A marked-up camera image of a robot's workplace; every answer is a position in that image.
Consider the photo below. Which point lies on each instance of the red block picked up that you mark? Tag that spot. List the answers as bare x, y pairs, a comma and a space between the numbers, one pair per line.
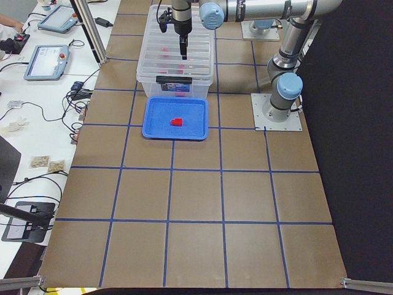
177, 122

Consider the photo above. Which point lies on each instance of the black monitor stand base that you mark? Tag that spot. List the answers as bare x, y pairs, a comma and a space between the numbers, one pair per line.
28, 221

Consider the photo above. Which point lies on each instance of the aluminium frame post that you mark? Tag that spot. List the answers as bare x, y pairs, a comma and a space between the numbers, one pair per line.
91, 32

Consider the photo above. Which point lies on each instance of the blue plastic tray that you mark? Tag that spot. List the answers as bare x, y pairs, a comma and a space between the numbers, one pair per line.
161, 110

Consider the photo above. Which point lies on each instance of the clear plastic box lid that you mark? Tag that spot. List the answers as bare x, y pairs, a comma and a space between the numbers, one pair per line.
200, 50

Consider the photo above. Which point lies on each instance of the black power adapter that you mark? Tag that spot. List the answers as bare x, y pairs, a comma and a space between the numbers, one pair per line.
103, 22

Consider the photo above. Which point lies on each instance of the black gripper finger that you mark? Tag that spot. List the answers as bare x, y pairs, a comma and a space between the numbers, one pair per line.
184, 52
181, 50

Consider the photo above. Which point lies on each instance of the clear plastic storage box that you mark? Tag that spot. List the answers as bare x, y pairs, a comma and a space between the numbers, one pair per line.
198, 88

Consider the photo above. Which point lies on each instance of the teach pendant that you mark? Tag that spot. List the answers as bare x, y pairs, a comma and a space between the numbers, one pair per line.
59, 20
47, 63

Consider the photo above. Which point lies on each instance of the teach pendant far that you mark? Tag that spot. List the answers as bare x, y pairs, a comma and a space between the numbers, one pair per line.
59, 20

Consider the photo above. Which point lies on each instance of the blue patterned small device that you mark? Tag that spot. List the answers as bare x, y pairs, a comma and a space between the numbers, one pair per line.
77, 85

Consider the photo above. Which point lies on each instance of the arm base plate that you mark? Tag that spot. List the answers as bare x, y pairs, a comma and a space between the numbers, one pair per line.
268, 118
260, 30

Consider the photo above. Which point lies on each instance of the teach pendant near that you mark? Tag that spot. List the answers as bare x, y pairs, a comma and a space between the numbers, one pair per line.
47, 63

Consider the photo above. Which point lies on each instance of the black box handle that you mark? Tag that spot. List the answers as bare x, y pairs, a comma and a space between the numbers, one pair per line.
173, 80

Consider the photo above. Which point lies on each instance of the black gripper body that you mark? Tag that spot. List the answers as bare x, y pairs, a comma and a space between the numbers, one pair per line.
182, 26

